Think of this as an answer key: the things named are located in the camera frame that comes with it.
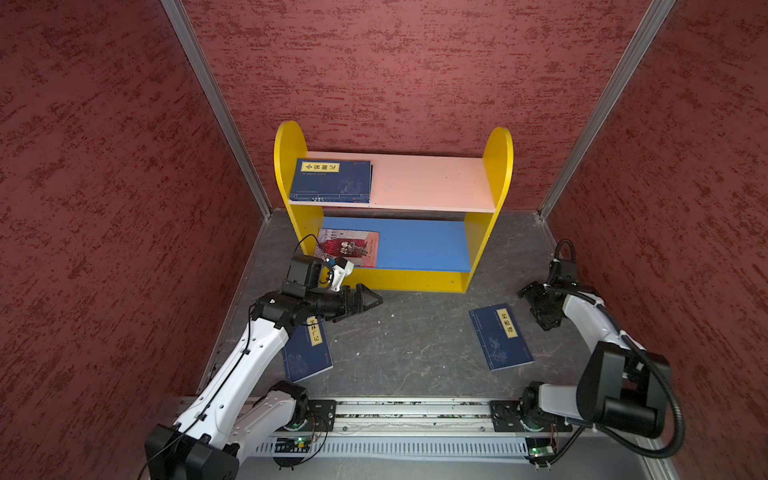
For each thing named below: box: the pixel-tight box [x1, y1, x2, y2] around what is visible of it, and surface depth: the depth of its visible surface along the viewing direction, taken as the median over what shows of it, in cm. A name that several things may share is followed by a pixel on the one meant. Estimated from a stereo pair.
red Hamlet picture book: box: [314, 228, 380, 268], surface depth 94 cm
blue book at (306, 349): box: [283, 316, 334, 383], surface depth 85 cm
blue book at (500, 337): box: [469, 303, 535, 371], surface depth 89 cm
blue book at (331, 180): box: [290, 158, 371, 203], surface depth 71 cm
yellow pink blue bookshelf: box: [274, 121, 514, 293], surface depth 76 cm
